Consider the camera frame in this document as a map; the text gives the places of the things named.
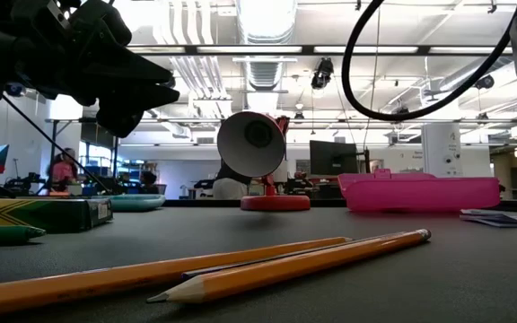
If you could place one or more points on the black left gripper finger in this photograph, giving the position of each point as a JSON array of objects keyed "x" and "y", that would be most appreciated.
[
  {"x": 128, "y": 107},
  {"x": 137, "y": 69}
]

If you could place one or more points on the yellow green crayon box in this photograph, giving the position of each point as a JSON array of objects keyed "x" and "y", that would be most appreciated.
[{"x": 38, "y": 215}]

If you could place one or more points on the long yellow pencil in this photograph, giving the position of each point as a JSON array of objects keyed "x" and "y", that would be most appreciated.
[{"x": 106, "y": 280}]

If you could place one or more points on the green marker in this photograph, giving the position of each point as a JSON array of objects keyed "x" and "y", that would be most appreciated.
[{"x": 2, "y": 234}]

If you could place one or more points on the sharpened yellow pencil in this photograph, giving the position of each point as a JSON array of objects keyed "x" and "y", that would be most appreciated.
[{"x": 285, "y": 269}]

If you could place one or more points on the pink plastic pencil case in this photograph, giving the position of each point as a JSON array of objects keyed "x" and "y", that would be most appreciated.
[{"x": 420, "y": 195}]

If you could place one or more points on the black ceiling spotlight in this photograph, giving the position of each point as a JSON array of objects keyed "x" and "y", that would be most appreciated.
[
  {"x": 400, "y": 112},
  {"x": 16, "y": 89},
  {"x": 484, "y": 82},
  {"x": 321, "y": 74}
]

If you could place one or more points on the teal bowl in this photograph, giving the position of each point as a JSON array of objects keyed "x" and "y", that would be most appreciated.
[{"x": 137, "y": 203}]

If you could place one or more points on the red desk lamp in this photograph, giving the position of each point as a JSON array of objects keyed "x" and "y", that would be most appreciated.
[{"x": 249, "y": 143}]

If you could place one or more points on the black monitor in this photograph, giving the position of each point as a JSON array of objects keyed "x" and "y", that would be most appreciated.
[{"x": 332, "y": 157}]

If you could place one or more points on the black metal frame stand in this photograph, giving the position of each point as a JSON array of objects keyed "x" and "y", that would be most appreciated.
[{"x": 116, "y": 152}]

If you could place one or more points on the black overhead frame bar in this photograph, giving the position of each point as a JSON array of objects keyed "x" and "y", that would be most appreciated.
[{"x": 308, "y": 49}]

